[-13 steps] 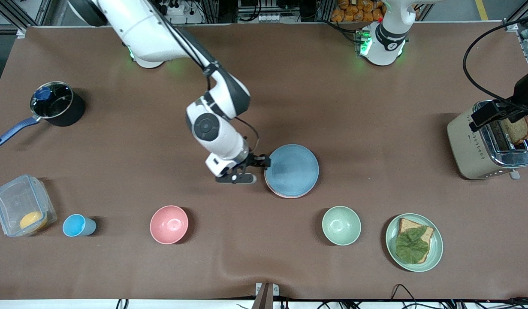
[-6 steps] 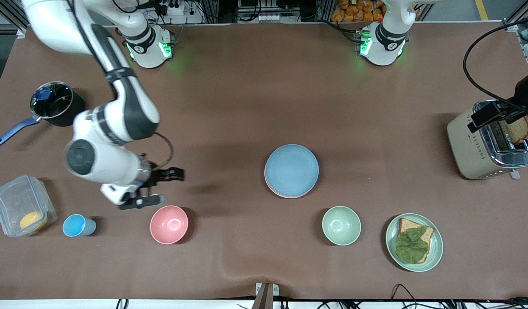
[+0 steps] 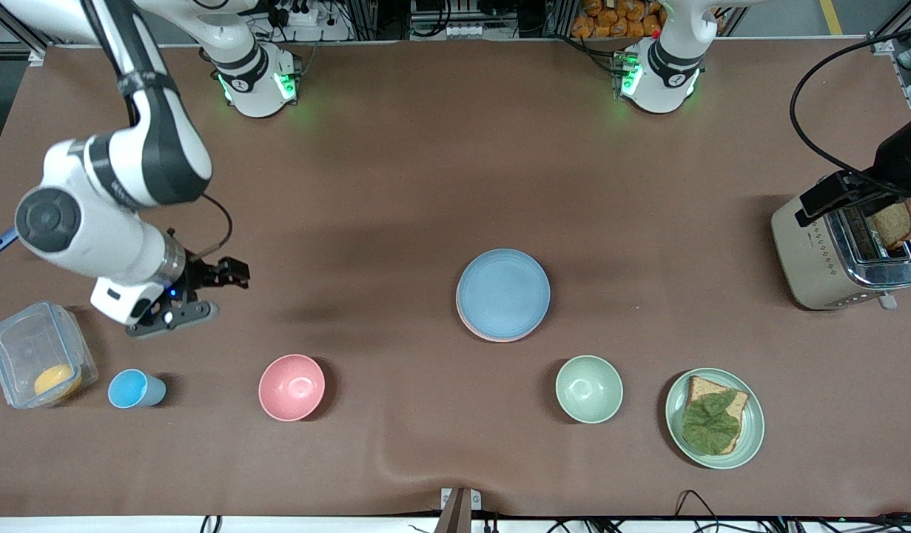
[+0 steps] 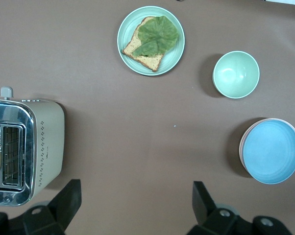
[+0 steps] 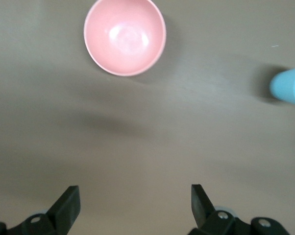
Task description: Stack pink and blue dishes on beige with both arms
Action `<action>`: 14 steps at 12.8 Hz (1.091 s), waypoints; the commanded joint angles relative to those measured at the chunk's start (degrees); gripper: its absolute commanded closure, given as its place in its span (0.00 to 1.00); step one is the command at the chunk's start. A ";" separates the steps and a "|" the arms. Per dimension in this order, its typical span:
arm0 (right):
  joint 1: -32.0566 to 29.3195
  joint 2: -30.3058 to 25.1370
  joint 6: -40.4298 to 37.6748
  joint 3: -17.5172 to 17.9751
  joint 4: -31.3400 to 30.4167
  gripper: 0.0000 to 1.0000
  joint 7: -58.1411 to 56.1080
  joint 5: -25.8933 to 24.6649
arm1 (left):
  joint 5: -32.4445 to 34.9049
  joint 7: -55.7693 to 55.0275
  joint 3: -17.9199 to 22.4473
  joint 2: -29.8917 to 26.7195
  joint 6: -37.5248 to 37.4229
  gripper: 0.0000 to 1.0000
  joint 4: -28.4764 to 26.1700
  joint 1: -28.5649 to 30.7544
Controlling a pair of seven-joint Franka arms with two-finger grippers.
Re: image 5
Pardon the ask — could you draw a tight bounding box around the blue cup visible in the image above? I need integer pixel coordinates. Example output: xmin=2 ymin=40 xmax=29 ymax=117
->
xmin=270 ymin=66 xmax=295 ymax=108

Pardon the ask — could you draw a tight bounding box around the brown table mat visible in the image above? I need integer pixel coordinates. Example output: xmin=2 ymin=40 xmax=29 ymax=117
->
xmin=0 ymin=0 xmax=295 ymax=235

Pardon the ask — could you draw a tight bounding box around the pink bowl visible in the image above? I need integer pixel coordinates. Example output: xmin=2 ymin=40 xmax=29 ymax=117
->
xmin=83 ymin=0 xmax=167 ymax=77

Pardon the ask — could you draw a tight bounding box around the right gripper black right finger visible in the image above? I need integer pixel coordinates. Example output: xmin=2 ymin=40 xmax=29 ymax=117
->
xmin=188 ymin=184 xmax=293 ymax=235

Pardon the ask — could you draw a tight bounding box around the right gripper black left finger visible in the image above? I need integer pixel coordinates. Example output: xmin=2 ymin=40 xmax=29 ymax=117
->
xmin=0 ymin=185 xmax=81 ymax=235

